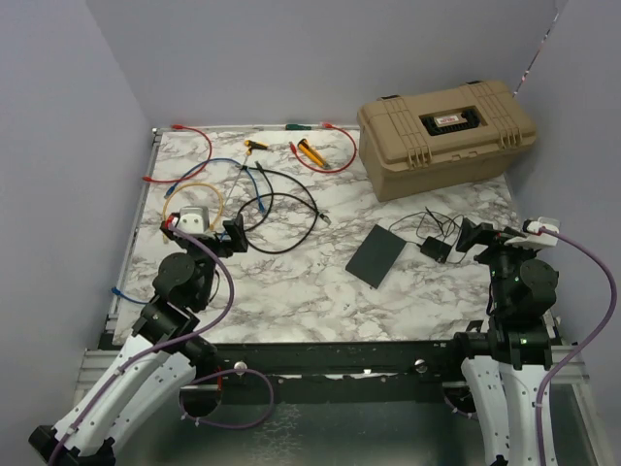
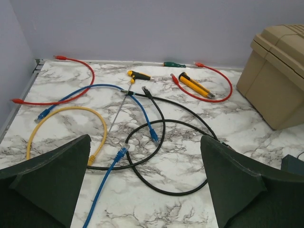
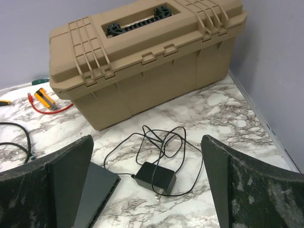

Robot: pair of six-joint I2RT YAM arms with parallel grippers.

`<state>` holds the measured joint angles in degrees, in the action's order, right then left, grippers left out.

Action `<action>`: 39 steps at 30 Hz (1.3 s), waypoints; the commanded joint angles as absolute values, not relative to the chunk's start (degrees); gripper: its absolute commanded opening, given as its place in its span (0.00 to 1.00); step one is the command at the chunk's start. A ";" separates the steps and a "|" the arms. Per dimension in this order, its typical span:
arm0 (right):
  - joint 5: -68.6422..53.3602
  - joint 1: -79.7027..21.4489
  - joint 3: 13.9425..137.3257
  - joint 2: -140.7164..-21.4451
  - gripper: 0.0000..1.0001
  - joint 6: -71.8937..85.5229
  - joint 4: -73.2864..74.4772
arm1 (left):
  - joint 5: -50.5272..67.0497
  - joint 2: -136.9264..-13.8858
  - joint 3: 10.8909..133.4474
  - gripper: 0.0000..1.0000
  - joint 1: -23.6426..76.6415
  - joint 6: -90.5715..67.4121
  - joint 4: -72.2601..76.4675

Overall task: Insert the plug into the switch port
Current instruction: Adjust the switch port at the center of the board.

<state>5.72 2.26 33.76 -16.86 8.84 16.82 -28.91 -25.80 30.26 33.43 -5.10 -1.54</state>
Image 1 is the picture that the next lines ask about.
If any black braided ethernet cable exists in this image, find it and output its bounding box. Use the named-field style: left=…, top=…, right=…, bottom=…
left=236, top=162, right=332, bottom=255

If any red ethernet cable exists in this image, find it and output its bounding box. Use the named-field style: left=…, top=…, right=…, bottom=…
left=288, top=120, right=359, bottom=173
left=142, top=123, right=214, bottom=183

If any black power adapter with cable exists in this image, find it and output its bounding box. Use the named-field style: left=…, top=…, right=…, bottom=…
left=388, top=207, right=467, bottom=265

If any yellow black T-handle wrench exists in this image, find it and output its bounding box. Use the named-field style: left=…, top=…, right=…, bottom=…
left=225, top=140, right=269, bottom=202

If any yellow black utility knife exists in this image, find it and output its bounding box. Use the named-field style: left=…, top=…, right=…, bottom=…
left=297, top=139, right=330, bottom=170

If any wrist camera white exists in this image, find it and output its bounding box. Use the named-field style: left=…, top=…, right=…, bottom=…
left=167, top=206, right=210, bottom=237
left=509, top=216, right=560, bottom=250

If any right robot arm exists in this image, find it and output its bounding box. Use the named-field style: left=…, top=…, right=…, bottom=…
left=445, top=217, right=559, bottom=465

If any blue cable at edge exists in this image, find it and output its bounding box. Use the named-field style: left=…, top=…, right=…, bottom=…
left=110, top=285, right=151, bottom=305

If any black network switch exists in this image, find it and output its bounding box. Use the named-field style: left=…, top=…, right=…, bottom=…
left=345, top=224, right=407, bottom=289

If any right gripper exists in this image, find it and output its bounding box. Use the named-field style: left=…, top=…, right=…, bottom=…
left=457, top=216, right=540, bottom=312

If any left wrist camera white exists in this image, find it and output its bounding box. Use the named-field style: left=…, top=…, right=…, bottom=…
left=167, top=206, right=210, bottom=237

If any blue ethernet cable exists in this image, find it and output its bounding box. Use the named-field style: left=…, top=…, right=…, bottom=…
left=164, top=157, right=268, bottom=215

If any black mounting rail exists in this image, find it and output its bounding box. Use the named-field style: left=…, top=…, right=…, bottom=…
left=184, top=339, right=468, bottom=405

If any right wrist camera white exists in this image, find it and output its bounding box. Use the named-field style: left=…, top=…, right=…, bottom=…
left=509, top=216, right=560, bottom=250

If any green handled screwdriver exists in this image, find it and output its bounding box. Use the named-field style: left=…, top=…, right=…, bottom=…
left=256, top=122, right=324, bottom=131

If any red ethernet cable right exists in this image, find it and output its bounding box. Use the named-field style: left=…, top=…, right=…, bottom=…
left=288, top=120, right=359, bottom=173

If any yellow ethernet cable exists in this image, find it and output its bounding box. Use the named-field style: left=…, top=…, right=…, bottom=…
left=161, top=182, right=225, bottom=244

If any red ethernet cable left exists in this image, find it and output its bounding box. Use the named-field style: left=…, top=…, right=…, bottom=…
left=142, top=123, right=214, bottom=183

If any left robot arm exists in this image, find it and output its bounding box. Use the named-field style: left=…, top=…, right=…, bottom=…
left=28, top=214, right=248, bottom=465

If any tan plastic toolbox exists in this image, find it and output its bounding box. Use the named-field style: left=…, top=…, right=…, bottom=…
left=357, top=81, right=537, bottom=202

